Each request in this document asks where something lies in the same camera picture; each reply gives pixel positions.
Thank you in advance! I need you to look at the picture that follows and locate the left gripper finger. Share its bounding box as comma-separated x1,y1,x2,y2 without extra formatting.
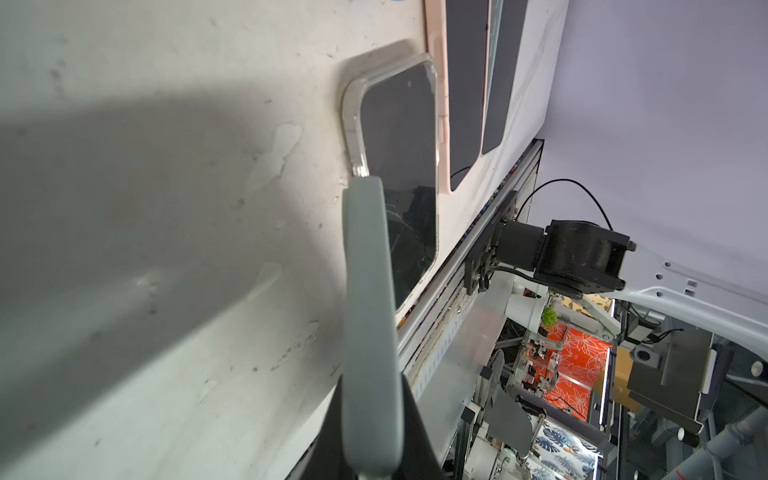
291,177,443,479

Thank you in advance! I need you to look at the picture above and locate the clear case phone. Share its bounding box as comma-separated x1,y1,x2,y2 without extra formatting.
341,54,438,307

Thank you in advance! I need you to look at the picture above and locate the pink case phone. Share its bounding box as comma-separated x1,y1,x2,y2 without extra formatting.
424,0,490,194

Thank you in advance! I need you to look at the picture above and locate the light blue case phone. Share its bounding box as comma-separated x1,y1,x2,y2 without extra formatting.
481,0,528,155

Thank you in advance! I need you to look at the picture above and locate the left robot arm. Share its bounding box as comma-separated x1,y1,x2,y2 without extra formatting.
301,177,767,479

